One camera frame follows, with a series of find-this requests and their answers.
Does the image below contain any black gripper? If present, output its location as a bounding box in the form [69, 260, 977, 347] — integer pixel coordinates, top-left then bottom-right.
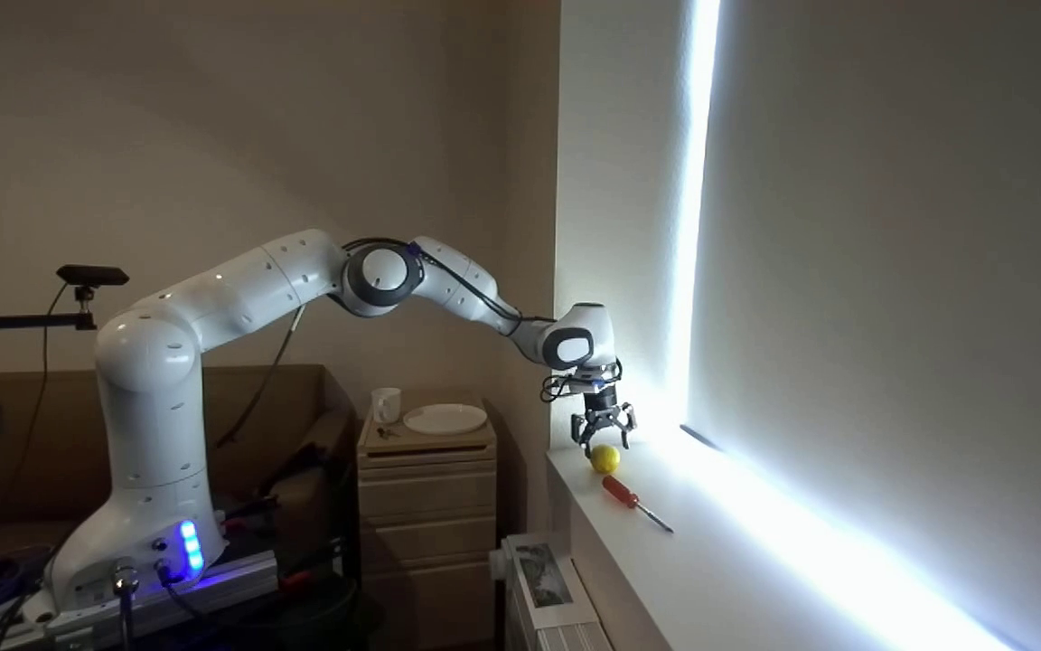
[540, 359, 634, 456]

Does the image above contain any yellow lemon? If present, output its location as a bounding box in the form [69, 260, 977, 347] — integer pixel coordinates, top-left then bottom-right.
[590, 445, 622, 473]

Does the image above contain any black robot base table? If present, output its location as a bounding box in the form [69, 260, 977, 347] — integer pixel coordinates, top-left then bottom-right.
[0, 521, 356, 651]

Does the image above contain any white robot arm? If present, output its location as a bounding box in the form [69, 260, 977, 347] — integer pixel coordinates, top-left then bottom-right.
[42, 229, 634, 612]

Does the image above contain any white windowsill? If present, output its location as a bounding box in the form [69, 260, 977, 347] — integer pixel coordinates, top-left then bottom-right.
[550, 435, 1013, 651]

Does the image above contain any white round plate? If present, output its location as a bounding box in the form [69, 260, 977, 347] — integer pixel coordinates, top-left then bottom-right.
[401, 402, 487, 435]

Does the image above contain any light wooden nightstand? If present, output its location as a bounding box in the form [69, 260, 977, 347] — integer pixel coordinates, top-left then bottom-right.
[356, 418, 497, 651]

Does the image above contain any white ceramic mug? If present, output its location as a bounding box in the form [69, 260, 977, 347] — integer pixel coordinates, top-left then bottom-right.
[368, 387, 404, 428]

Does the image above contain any white roller blind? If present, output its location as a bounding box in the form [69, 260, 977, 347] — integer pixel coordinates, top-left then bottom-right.
[551, 0, 1041, 651]

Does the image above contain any brown leather armchair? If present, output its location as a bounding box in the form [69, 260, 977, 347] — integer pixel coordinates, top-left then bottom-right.
[0, 367, 354, 564]

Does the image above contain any red handled screwdriver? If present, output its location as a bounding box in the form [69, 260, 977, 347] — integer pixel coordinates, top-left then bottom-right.
[598, 473, 674, 534]

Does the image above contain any black camera on stand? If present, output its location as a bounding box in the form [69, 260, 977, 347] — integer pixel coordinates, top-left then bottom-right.
[0, 265, 128, 328]

